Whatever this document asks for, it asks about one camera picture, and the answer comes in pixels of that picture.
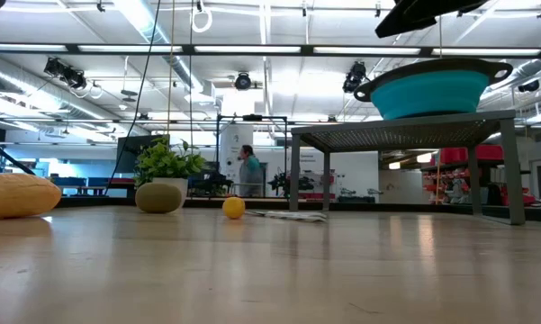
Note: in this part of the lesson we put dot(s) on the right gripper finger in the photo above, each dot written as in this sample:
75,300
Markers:
400,18
454,4

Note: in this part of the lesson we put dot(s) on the blue collapsible bowl grey rim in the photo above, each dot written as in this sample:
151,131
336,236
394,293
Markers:
432,96

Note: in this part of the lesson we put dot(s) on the small yellow-orange round fruit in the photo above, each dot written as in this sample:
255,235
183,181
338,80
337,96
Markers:
233,208

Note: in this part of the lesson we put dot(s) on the brown-green kiwi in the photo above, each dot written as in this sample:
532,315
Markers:
158,198

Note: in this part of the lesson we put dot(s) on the black background robot arm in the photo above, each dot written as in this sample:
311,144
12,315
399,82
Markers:
292,184

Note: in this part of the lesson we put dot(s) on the black ceiling spotlight cluster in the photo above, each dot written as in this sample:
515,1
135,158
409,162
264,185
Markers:
354,76
65,72

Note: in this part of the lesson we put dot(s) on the black overhead light bar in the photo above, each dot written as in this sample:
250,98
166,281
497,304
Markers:
306,49

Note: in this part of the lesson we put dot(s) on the grey perforated metal shelf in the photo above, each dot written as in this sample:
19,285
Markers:
400,132

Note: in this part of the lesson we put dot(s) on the shelf with red bins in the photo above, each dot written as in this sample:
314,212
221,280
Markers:
454,155

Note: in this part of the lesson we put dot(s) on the white round pillar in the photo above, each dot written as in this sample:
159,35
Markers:
231,139

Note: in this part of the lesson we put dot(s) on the person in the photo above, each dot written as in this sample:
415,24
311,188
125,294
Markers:
251,173

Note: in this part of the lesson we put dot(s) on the green potted plant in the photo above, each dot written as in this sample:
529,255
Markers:
166,162

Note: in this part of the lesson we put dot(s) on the black monitor screen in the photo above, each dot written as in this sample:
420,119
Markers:
128,155

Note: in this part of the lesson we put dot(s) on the black background rig frame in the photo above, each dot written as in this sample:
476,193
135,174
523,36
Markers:
252,117

